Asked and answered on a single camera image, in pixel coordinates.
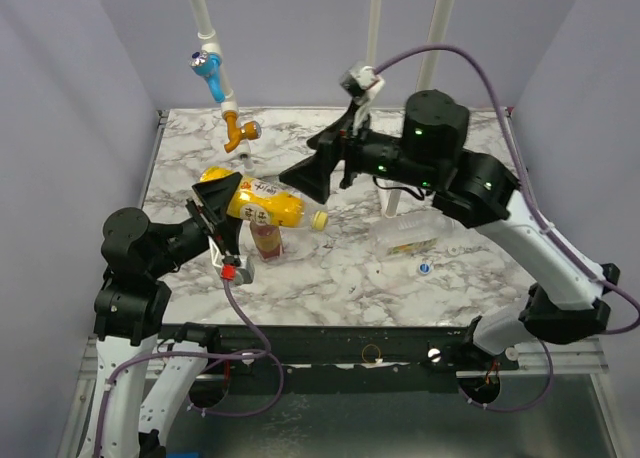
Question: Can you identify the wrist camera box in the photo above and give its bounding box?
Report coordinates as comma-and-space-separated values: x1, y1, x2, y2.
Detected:
339, 61, 385, 105
220, 255, 255, 286

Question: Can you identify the blue plastic faucet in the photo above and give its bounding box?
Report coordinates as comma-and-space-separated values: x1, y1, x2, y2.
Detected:
189, 50, 226, 103

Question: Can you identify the red gold labelled bottle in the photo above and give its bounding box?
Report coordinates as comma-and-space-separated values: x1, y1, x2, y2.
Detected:
249, 222, 283, 261

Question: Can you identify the yellow labelled bottle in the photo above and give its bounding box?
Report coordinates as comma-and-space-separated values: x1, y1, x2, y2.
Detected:
198, 167, 328, 230

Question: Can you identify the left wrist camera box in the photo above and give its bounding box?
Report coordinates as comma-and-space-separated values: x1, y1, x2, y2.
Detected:
220, 255, 255, 286

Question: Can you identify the large clear plastic bottle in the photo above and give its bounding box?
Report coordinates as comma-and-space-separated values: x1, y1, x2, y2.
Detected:
369, 210, 454, 259

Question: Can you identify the yellow bottle cap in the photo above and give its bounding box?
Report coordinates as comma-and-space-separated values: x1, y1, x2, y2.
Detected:
311, 211, 328, 231

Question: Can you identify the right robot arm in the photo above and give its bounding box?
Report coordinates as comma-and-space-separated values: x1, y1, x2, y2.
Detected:
279, 90, 620, 370

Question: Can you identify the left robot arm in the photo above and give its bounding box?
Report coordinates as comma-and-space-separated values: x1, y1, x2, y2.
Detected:
79, 173, 255, 457

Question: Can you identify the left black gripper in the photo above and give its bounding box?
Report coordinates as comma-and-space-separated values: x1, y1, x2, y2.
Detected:
149, 172, 251, 276

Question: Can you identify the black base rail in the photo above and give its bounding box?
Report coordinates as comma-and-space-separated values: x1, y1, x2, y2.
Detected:
154, 322, 521, 395

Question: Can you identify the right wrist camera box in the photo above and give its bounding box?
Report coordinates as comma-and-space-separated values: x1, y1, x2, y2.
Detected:
339, 61, 385, 105

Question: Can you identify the orange plastic faucet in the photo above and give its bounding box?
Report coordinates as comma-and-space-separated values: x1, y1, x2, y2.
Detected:
222, 110, 262, 153

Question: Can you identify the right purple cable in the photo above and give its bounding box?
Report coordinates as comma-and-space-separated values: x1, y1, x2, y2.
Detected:
372, 44, 640, 413

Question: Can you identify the white pvc pipe frame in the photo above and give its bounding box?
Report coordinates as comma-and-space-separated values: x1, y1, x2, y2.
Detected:
174, 0, 461, 219

